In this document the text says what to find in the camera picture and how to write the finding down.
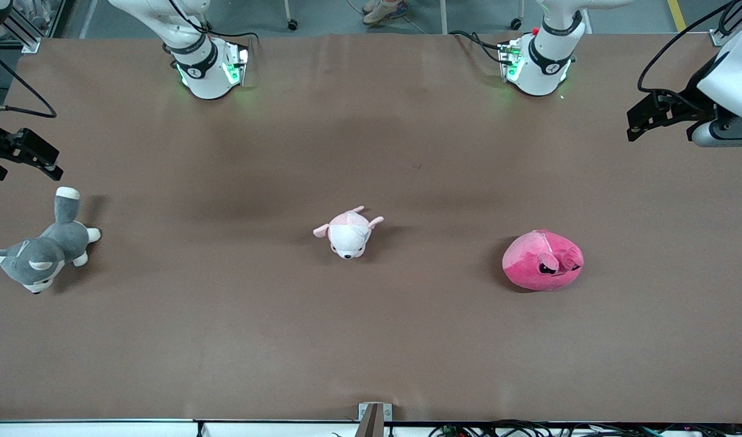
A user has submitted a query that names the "round hot pink plush toy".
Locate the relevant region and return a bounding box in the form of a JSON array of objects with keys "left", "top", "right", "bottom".
[{"left": 502, "top": 229, "right": 584, "bottom": 293}]

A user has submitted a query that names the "grey and white plush husky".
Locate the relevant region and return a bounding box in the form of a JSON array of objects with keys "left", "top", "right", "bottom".
[{"left": 0, "top": 186, "right": 102, "bottom": 295}]

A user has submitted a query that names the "tan shoe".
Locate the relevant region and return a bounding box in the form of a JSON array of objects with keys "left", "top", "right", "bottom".
[{"left": 362, "top": 0, "right": 408, "bottom": 25}]

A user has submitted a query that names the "white and pink plush puppy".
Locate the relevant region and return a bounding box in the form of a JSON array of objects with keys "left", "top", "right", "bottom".
[{"left": 313, "top": 206, "right": 384, "bottom": 260}]

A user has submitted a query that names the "aluminium frame profile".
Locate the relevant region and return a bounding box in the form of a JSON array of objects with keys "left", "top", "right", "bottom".
[{"left": 1, "top": 6, "right": 42, "bottom": 54}]

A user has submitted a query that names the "black left arm base cable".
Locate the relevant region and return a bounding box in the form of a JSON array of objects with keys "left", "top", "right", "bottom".
[{"left": 449, "top": 29, "right": 511, "bottom": 64}]

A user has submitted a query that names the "white table edge rail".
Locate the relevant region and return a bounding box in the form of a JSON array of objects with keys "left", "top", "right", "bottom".
[{"left": 0, "top": 418, "right": 742, "bottom": 437}]

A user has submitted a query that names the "black cable bundle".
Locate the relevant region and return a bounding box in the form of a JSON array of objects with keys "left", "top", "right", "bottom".
[{"left": 429, "top": 420, "right": 742, "bottom": 437}]

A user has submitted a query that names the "metal table edge bracket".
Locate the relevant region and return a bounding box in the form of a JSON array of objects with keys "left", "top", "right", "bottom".
[{"left": 358, "top": 402, "right": 393, "bottom": 437}]

